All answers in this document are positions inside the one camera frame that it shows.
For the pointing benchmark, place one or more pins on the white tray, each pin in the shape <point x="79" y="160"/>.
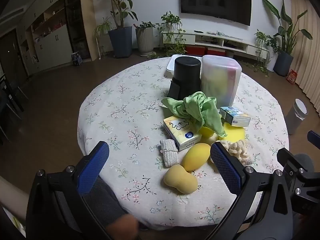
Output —
<point x="172" y="63"/>

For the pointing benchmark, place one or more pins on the grey knitted cloth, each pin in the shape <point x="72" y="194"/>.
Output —
<point x="170" y="153"/>

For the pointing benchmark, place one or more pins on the tall plant in dark pot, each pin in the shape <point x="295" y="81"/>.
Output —
<point x="120" y="40"/>

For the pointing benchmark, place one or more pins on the plant in white ribbed pot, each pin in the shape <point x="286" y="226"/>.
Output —
<point x="145" y="40"/>

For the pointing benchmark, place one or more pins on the yellow tissue pack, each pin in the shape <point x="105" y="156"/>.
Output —
<point x="181" y="133"/>

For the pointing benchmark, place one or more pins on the large-leaf plant in dark pot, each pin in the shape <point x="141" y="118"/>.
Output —
<point x="283" y="60"/>

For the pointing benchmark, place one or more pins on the red paper box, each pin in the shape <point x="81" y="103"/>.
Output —
<point x="292" y="77"/>

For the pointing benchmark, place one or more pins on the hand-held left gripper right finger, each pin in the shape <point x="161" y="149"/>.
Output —
<point x="225" y="167"/>

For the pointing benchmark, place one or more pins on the green cloth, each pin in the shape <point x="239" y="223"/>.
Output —
<point x="200" y="107"/>

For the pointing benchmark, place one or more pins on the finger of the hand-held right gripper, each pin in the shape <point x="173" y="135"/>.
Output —
<point x="314" y="136"/>
<point x="287" y="161"/>

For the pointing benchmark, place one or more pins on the egg-shaped yellow sponge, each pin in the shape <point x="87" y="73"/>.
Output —
<point x="196" y="156"/>

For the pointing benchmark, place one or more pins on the yellow round dish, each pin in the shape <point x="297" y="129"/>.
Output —
<point x="235" y="133"/>

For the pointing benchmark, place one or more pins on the blue tissue pack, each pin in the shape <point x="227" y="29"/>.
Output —
<point x="236" y="118"/>

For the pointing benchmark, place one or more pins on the spider plant on white stand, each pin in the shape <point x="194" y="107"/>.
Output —
<point x="103" y="26"/>

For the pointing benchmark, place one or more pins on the white wall cabinet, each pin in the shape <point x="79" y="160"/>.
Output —
<point x="55" y="42"/>

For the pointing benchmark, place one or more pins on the trailing vine plant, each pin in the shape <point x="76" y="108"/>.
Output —
<point x="171" y="21"/>

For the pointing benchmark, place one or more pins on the red storage box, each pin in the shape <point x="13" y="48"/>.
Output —
<point x="216" y="52"/>
<point x="195" y="50"/>

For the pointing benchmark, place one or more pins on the wall television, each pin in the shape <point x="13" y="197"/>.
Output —
<point x="215" y="0"/>

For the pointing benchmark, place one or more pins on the beige curtain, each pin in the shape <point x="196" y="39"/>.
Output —
<point x="307" y="50"/>

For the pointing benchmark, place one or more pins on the white television cabinet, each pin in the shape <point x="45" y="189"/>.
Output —
<point x="205" y="37"/>

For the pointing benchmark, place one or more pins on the translucent plastic box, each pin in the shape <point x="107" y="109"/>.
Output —
<point x="220" y="80"/>

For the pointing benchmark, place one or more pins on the floral tablecloth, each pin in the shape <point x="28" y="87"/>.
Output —
<point x="125" y="100"/>

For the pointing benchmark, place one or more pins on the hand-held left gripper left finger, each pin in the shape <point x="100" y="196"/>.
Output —
<point x="95" y="165"/>

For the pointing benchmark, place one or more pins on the black round container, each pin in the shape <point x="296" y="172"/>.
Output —
<point x="186" y="77"/>

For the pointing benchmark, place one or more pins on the peanut-shaped yellow sponge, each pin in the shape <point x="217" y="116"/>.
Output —
<point x="180" y="180"/>

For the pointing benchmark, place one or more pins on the white trash can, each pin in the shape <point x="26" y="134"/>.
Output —
<point x="296" y="117"/>

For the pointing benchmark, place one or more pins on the small round yellow sponge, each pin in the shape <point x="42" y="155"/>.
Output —
<point x="207" y="131"/>

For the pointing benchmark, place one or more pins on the dark glass cabinet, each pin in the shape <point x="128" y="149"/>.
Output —
<point x="77" y="22"/>

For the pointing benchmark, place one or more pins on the dark chair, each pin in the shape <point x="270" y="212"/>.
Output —
<point x="10" y="100"/>

